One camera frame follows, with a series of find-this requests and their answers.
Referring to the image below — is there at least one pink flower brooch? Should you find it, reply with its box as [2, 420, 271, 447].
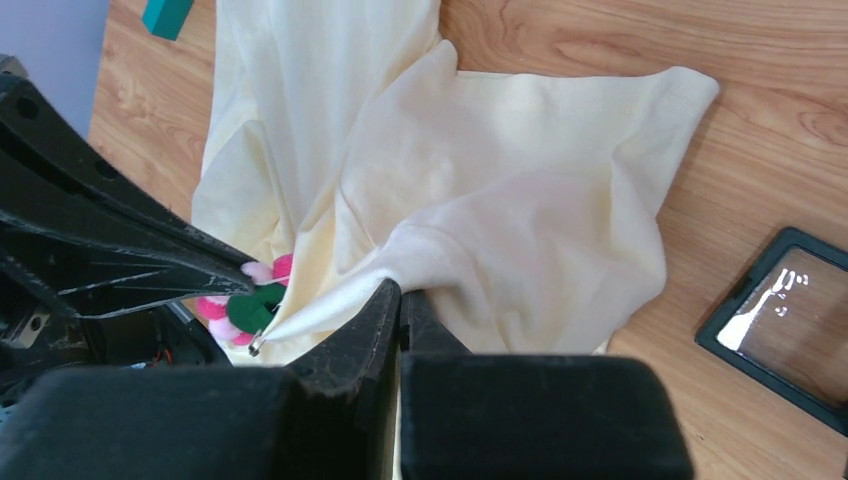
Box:
[196, 253, 293, 346]

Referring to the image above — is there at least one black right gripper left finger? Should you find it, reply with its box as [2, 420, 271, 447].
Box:
[1, 280, 401, 479]

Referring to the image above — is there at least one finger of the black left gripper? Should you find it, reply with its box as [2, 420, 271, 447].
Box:
[1, 73, 254, 318]

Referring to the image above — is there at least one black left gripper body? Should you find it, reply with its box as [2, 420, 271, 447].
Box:
[1, 264, 232, 398]

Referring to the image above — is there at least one black framed magnifier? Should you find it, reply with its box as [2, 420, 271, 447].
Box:
[695, 227, 847, 435]

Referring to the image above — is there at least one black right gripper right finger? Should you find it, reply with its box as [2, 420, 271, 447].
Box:
[400, 291, 694, 479]

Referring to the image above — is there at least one teal block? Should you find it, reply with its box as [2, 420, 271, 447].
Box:
[141, 0, 194, 41]

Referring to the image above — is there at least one cream yellow garment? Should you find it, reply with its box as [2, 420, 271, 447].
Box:
[191, 1, 719, 365]

